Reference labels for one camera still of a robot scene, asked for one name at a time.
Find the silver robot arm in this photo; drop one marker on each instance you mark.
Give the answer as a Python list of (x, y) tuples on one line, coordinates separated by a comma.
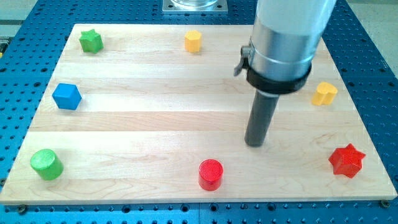
[(284, 39)]

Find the green star block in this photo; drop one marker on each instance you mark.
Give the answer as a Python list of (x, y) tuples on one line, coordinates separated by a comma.
[(91, 41)]

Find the red star block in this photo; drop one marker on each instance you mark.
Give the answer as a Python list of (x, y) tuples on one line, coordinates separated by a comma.
[(346, 161)]

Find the red cylinder block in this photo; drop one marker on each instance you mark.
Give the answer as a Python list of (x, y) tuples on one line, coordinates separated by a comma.
[(210, 174)]

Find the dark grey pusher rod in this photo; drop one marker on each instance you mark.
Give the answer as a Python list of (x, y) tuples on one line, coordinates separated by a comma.
[(262, 111)]

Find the wooden board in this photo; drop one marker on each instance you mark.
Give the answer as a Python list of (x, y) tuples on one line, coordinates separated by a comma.
[(151, 113)]

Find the yellow hexagon block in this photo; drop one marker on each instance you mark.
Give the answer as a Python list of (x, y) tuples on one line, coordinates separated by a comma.
[(192, 41)]

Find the yellow heart block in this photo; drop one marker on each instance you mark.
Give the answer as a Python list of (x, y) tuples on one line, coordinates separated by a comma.
[(324, 94)]

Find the blue cube block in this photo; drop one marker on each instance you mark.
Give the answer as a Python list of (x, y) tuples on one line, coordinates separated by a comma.
[(66, 96)]

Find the green cylinder block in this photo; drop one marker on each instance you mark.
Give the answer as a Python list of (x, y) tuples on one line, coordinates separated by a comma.
[(46, 164)]

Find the blue perforated table plate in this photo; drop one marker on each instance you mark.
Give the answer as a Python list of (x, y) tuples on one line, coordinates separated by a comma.
[(362, 38)]

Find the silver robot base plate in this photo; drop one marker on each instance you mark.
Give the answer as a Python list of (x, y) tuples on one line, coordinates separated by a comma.
[(194, 6)]

